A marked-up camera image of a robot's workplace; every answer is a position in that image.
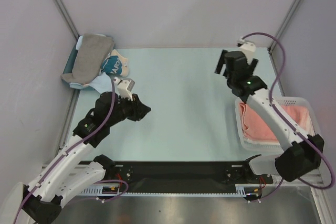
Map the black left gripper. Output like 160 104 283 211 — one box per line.
107 92 151 126

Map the pink towel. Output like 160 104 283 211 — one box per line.
237 102 315 145

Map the grey towel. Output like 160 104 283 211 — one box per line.
61 34 114 85

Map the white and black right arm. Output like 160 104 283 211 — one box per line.
215 50 324 183

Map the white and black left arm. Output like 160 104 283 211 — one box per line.
20 92 151 223

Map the light blue towel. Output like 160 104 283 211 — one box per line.
89 72 113 94

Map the teal and beige towel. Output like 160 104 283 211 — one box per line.
100 49 130 77

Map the white perforated plastic basket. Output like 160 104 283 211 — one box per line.
235 97 321 153

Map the teal plastic tray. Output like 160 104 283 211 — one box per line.
62 35 94 91

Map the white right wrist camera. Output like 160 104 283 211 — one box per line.
237 38 256 64

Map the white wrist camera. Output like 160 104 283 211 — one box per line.
237 38 256 64
113 77 135 101

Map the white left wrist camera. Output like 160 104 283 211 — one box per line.
113 77 135 101

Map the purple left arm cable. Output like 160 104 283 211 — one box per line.
12 78 129 224

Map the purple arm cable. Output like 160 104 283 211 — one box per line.
12 78 129 224
241 32 334 204

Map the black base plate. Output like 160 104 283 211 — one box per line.
114 159 273 187

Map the white slotted cable duct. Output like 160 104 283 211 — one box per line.
79 183 261 197

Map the aluminium frame rail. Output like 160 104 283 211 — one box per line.
69 164 324 187

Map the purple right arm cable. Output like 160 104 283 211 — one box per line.
241 32 334 204

